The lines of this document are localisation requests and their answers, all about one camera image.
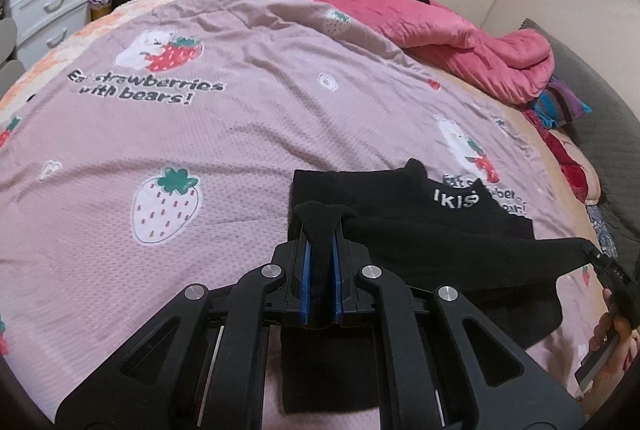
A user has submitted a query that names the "striped colourful cloth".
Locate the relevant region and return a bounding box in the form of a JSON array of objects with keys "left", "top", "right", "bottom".
[{"left": 531, "top": 76, "right": 594, "bottom": 129}]

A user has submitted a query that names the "grey chair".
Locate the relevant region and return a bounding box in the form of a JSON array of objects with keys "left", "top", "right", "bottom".
[{"left": 0, "top": 16, "right": 27, "bottom": 96}]

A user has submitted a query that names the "grey quilted headboard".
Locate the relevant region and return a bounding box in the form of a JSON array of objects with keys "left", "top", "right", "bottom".
[{"left": 520, "top": 18, "right": 640, "bottom": 261}]

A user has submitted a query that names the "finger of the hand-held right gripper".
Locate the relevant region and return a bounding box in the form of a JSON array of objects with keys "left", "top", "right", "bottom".
[{"left": 581, "top": 241, "right": 627, "bottom": 291}]

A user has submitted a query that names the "person's right hand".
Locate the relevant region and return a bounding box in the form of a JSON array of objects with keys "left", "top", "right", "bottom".
[{"left": 588, "top": 289, "right": 640, "bottom": 377}]

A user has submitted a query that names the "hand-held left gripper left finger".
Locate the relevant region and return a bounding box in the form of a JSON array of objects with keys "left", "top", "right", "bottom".
[{"left": 55, "top": 219, "right": 314, "bottom": 430}]

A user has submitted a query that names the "blue floral cloth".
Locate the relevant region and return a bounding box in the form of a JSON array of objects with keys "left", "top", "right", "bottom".
[{"left": 585, "top": 204, "right": 622, "bottom": 257}]

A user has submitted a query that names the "black sweater with orange cuffs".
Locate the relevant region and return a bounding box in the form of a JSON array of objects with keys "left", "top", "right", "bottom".
[{"left": 280, "top": 158, "right": 597, "bottom": 417}]

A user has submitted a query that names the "red cloth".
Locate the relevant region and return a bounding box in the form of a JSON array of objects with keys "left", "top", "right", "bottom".
[{"left": 522, "top": 109, "right": 594, "bottom": 204}]

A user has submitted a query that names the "pink quilt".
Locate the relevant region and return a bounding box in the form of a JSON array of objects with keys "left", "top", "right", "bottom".
[{"left": 189, "top": 0, "right": 557, "bottom": 106}]

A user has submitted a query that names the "pink strawberry print blanket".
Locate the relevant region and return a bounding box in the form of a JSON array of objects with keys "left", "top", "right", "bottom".
[{"left": 0, "top": 0, "right": 603, "bottom": 430}]

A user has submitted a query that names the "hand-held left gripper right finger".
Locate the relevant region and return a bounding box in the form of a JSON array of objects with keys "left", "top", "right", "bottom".
[{"left": 331, "top": 219, "right": 587, "bottom": 430}]

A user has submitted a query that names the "peach bed sheet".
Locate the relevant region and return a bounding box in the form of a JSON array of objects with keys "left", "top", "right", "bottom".
[{"left": 0, "top": 0, "right": 217, "bottom": 121}]

